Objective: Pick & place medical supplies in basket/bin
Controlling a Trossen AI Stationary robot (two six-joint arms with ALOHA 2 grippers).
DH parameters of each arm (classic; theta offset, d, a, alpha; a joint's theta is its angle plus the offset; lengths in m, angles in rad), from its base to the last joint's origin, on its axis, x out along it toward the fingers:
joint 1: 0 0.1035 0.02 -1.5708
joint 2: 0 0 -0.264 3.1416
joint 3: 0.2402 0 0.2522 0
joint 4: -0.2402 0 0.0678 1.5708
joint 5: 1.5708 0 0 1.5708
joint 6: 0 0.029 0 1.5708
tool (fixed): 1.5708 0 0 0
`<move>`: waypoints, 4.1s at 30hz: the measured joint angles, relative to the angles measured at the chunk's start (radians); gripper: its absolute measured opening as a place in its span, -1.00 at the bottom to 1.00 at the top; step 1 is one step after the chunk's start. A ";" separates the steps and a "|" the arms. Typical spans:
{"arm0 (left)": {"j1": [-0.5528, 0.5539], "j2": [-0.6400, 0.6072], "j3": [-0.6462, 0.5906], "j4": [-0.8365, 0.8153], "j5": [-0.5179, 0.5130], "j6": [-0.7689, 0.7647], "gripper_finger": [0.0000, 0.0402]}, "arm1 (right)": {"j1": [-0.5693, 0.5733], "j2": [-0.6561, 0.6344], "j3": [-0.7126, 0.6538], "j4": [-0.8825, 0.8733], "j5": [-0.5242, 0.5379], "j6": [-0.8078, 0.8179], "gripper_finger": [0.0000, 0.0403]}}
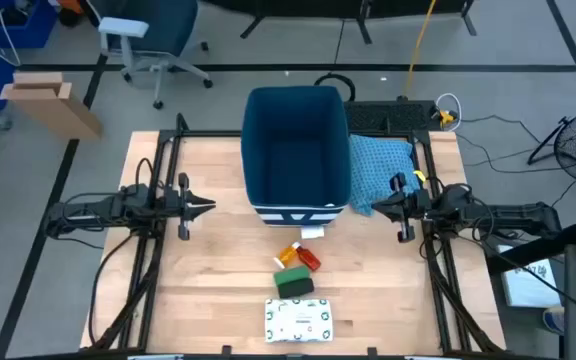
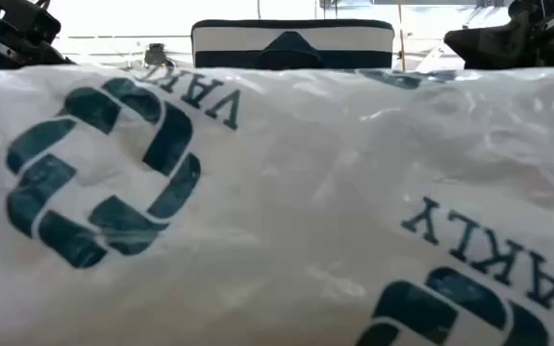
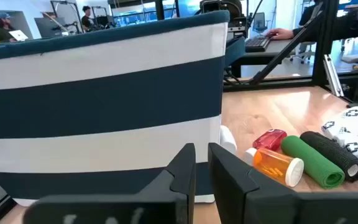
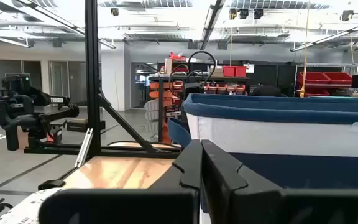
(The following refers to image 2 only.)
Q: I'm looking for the navy fabric basket white stripe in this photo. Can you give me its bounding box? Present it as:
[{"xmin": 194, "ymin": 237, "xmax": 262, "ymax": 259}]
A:
[{"xmin": 190, "ymin": 18, "xmax": 396, "ymax": 71}]

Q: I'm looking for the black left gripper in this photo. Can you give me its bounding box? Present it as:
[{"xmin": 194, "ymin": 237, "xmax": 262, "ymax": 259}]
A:
[{"xmin": 0, "ymin": 0, "xmax": 75, "ymax": 69}]

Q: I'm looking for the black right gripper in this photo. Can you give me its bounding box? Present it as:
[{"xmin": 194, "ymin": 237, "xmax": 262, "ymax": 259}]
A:
[{"xmin": 443, "ymin": 0, "xmax": 554, "ymax": 71}]

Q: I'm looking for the white printed plastic package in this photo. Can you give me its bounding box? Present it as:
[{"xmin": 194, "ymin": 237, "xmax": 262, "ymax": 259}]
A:
[{"xmin": 0, "ymin": 62, "xmax": 554, "ymax": 346}]

